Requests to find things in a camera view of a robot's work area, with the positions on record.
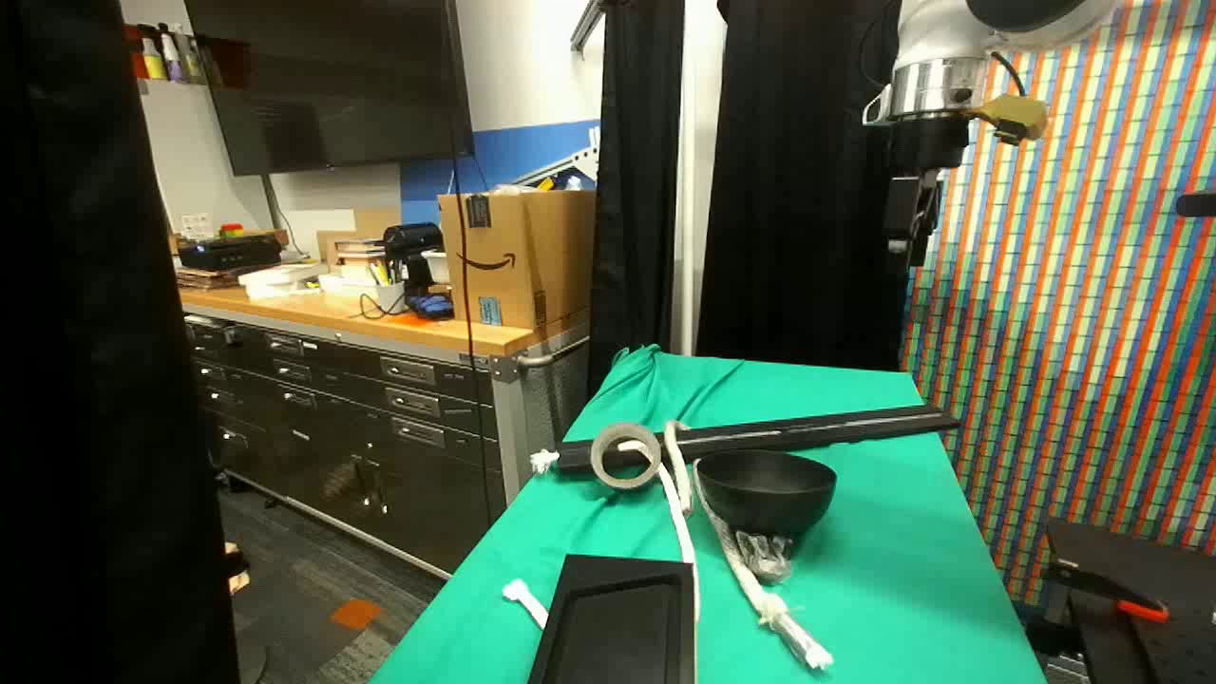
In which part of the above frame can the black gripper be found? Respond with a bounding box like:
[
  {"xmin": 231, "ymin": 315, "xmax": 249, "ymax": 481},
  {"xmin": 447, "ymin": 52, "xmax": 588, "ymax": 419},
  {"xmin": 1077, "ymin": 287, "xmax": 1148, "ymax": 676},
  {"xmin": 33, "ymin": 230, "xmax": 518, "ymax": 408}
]
[{"xmin": 884, "ymin": 114, "xmax": 972, "ymax": 273}]

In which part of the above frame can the silver tape roll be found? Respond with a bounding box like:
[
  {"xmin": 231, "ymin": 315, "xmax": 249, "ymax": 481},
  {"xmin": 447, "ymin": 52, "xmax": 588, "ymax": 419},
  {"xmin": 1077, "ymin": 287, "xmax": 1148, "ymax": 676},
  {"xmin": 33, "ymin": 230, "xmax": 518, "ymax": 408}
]
[{"xmin": 588, "ymin": 421, "xmax": 668, "ymax": 496}]

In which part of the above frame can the black bowl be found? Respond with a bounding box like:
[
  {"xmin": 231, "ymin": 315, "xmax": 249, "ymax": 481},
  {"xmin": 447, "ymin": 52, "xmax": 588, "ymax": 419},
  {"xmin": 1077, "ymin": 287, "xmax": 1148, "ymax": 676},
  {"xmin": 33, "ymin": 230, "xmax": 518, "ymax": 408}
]
[{"xmin": 694, "ymin": 449, "xmax": 839, "ymax": 544}]

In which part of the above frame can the black curtain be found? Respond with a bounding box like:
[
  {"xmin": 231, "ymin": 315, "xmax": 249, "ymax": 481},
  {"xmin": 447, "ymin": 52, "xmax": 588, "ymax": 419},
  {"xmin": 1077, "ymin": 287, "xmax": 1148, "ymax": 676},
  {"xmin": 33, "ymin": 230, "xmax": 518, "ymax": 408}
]
[
  {"xmin": 0, "ymin": 0, "xmax": 245, "ymax": 684},
  {"xmin": 694, "ymin": 0, "xmax": 912, "ymax": 372},
  {"xmin": 584, "ymin": 0, "xmax": 687, "ymax": 392}
]

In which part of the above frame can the colourful striped backdrop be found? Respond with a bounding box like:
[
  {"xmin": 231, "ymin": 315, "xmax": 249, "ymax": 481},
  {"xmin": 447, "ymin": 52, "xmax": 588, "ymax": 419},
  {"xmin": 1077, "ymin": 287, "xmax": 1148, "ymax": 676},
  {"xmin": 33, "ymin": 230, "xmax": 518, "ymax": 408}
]
[{"xmin": 902, "ymin": 0, "xmax": 1216, "ymax": 611}]

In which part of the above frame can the long black bar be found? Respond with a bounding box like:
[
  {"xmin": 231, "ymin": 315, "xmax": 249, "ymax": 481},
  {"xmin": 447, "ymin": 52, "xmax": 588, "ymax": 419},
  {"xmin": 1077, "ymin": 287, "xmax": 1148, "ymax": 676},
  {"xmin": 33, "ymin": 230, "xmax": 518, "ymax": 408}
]
[{"xmin": 528, "ymin": 404, "xmax": 964, "ymax": 480}]

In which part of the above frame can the green tablecloth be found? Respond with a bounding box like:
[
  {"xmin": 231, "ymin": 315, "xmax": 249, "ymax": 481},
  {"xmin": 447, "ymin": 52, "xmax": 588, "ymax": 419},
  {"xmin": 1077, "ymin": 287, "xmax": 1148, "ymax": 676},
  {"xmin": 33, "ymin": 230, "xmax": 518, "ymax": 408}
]
[{"xmin": 374, "ymin": 342, "xmax": 1050, "ymax": 684}]

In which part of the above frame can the small silver metal clip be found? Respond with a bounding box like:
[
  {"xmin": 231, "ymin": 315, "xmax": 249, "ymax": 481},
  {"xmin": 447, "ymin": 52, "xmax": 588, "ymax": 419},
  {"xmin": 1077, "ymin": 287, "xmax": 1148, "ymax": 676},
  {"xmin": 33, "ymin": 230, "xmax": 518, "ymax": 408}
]
[{"xmin": 727, "ymin": 527, "xmax": 802, "ymax": 586}]

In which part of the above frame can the large cardboard box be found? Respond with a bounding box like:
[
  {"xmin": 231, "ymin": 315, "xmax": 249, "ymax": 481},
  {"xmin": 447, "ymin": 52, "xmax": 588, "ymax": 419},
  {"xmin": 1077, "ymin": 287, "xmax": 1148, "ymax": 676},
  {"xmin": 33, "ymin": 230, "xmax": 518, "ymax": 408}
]
[{"xmin": 432, "ymin": 185, "xmax": 602, "ymax": 342}]

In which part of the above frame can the black equipment case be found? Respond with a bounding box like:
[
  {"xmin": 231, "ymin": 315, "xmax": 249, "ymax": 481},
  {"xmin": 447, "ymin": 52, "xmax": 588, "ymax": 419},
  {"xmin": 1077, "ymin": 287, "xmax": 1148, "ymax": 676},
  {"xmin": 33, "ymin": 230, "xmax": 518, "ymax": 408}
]
[{"xmin": 1036, "ymin": 518, "xmax": 1216, "ymax": 684}]

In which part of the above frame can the black rectangular tray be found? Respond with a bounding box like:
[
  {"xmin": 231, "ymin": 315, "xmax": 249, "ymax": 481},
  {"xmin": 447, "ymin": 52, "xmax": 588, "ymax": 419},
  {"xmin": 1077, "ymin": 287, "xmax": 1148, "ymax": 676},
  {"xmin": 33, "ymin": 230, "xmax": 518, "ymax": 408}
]
[{"xmin": 528, "ymin": 551, "xmax": 701, "ymax": 684}]

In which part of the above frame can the black coffee machine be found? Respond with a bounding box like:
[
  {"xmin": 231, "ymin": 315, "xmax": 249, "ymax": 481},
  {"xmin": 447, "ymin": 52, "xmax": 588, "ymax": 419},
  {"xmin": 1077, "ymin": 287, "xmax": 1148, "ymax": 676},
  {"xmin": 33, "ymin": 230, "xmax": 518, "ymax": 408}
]
[{"xmin": 375, "ymin": 219, "xmax": 447, "ymax": 320}]

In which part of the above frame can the wooden top workbench cabinet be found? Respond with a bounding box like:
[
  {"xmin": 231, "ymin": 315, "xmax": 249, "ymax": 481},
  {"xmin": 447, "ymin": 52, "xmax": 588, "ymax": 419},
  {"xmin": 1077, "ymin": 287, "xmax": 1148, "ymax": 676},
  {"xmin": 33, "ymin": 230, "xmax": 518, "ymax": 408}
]
[{"xmin": 175, "ymin": 281, "xmax": 592, "ymax": 581}]

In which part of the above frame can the white plastic tray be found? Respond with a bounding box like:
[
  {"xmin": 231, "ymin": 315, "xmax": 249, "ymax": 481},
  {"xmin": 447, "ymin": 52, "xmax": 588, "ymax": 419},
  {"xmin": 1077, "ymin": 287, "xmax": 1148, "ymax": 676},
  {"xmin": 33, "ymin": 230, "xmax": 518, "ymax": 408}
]
[{"xmin": 240, "ymin": 261, "xmax": 336, "ymax": 307}]

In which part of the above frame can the black flat case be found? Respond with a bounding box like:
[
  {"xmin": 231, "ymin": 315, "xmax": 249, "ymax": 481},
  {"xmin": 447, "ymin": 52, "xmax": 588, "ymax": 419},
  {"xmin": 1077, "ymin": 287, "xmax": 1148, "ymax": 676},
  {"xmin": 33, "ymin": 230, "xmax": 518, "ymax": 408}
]
[{"xmin": 175, "ymin": 228, "xmax": 289, "ymax": 273}]

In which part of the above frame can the shelf of bottles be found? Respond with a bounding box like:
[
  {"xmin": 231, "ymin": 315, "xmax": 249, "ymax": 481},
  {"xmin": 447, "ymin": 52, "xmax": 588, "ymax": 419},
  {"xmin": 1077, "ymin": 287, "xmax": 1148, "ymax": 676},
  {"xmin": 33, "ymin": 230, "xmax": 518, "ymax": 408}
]
[{"xmin": 121, "ymin": 20, "xmax": 216, "ymax": 96}]

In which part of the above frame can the tan wrist camera mount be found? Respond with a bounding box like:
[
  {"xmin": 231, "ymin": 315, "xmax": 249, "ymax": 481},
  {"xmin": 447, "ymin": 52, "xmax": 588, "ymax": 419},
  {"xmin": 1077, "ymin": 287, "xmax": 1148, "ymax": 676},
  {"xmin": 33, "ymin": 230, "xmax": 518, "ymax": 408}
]
[{"xmin": 981, "ymin": 90, "xmax": 1053, "ymax": 144}]

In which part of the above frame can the orange handled tool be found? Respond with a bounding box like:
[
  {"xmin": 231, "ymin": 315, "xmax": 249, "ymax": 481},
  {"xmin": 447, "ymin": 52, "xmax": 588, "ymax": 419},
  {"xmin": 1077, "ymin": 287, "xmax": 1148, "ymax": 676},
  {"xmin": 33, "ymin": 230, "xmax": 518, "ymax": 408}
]
[{"xmin": 1050, "ymin": 562, "xmax": 1176, "ymax": 628}]

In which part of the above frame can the black wall monitor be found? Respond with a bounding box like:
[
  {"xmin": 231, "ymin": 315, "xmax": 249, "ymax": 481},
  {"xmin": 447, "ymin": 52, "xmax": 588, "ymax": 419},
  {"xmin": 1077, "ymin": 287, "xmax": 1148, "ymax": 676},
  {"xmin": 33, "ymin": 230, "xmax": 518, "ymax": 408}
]
[{"xmin": 184, "ymin": 0, "xmax": 477, "ymax": 177}]

